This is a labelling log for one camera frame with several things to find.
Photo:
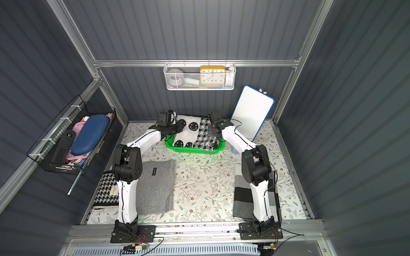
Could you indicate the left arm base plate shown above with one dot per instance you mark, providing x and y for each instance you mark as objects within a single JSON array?
[{"x": 123, "y": 234}]

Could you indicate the grey black checkered scarf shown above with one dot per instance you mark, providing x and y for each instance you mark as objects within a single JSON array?
[{"x": 243, "y": 200}]

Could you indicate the black white houndstooth scarf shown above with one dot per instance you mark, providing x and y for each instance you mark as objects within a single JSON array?
[{"x": 107, "y": 192}]

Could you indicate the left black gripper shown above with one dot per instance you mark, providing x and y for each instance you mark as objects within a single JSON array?
[{"x": 174, "y": 132}]

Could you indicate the yellow alarm clock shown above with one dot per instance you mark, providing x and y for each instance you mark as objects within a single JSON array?
[{"x": 212, "y": 76}]

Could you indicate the white wire wall basket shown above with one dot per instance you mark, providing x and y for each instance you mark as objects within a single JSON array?
[{"x": 192, "y": 78}]

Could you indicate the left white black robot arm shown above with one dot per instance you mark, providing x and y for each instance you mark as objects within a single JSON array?
[{"x": 128, "y": 166}]

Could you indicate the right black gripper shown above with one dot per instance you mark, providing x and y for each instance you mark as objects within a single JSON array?
[{"x": 212, "y": 130}]

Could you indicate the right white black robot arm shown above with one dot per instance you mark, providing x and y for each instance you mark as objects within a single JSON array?
[{"x": 255, "y": 166}]

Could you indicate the black wire side basket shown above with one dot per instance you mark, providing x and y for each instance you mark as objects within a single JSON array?
[{"x": 44, "y": 151}]

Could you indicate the small circuit board with wires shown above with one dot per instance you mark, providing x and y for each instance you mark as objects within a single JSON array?
[{"x": 133, "y": 249}]

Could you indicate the white tape roll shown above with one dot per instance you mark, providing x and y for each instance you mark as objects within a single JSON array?
[{"x": 174, "y": 77}]

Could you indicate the small blue figurine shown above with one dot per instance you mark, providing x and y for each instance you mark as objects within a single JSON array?
[{"x": 234, "y": 151}]

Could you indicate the aluminium front rail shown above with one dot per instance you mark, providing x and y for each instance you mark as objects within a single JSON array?
[{"x": 196, "y": 233}]

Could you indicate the pink items in basket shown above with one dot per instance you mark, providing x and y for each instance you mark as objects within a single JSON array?
[{"x": 70, "y": 158}]

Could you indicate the black remote handle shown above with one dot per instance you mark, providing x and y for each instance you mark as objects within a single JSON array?
[{"x": 63, "y": 147}]

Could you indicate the smiley houndstooth knit scarf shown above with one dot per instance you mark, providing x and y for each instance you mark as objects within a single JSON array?
[{"x": 195, "y": 135}]

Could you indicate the white board blue frame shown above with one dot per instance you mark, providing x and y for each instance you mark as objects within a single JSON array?
[{"x": 251, "y": 111}]

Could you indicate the plain grey scarf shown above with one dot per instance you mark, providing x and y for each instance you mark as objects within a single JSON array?
[{"x": 155, "y": 188}]

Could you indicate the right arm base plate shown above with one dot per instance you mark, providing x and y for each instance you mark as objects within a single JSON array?
[{"x": 249, "y": 231}]

